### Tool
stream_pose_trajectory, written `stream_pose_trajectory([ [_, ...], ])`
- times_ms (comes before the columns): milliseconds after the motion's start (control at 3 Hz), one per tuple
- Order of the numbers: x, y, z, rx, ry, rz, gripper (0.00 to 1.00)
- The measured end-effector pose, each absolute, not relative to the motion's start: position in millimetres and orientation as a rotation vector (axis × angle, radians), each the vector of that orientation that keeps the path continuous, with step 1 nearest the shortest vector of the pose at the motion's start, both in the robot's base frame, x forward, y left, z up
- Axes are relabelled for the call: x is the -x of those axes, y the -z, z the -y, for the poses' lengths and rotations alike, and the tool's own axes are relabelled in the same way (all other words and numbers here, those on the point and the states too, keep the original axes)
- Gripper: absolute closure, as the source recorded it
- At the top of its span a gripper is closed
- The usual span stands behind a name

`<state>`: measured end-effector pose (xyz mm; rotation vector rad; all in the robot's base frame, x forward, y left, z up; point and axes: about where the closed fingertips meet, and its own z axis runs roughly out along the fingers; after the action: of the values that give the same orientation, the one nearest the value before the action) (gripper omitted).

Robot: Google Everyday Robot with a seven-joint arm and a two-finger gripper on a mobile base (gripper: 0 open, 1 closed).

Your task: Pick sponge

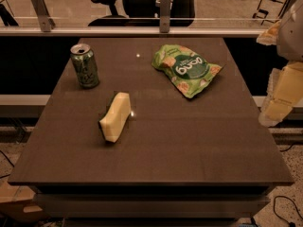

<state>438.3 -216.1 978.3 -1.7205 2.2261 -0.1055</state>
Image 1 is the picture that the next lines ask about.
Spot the wooden stool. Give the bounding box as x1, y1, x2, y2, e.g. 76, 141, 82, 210
252, 0, 289, 25

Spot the yellow green sponge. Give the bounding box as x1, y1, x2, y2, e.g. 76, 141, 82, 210
98, 92, 131, 143

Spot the black office chair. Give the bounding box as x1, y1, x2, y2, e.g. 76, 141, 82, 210
88, 0, 195, 26

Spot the green soda can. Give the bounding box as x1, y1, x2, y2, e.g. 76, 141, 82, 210
70, 44, 99, 89

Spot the black floor cable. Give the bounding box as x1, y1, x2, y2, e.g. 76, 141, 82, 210
272, 195, 303, 227
0, 149, 15, 180

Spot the green snack bag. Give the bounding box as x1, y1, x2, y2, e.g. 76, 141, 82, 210
151, 44, 223, 98

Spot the black floor cable right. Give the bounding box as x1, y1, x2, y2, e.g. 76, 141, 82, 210
272, 195, 303, 227

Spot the left metal bracket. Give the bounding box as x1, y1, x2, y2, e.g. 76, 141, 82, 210
30, 0, 55, 32

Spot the middle metal bracket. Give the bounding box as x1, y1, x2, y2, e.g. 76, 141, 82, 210
159, 0, 170, 33

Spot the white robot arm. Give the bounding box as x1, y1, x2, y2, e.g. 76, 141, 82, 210
257, 0, 303, 127

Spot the black floor cable left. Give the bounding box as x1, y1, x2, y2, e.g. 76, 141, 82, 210
0, 149, 15, 180

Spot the metal bracket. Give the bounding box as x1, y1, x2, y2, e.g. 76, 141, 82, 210
159, 0, 170, 33
30, 0, 55, 32

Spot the cardboard box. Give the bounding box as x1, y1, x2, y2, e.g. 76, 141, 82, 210
0, 180, 48, 223

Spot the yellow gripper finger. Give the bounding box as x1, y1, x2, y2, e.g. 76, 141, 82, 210
257, 21, 280, 45
258, 61, 303, 127

